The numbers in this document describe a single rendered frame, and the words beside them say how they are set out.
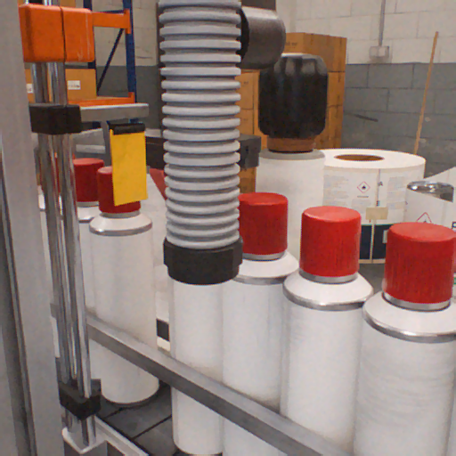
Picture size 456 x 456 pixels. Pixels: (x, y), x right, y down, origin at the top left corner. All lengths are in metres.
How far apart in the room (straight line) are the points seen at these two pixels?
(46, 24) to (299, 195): 0.39
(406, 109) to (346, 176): 4.20
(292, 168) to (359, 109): 4.53
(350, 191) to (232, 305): 0.50
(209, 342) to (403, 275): 0.16
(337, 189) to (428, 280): 0.55
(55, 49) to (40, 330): 0.16
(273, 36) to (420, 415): 0.34
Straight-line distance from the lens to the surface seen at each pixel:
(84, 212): 0.48
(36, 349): 0.32
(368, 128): 5.13
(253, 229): 0.33
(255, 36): 0.49
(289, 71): 0.63
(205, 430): 0.42
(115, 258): 0.44
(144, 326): 0.47
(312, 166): 0.64
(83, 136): 3.42
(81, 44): 0.35
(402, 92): 5.01
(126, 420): 0.49
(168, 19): 0.21
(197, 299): 0.37
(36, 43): 0.33
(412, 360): 0.28
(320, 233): 0.30
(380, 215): 0.83
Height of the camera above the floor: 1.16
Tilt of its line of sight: 17 degrees down
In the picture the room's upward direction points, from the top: straight up
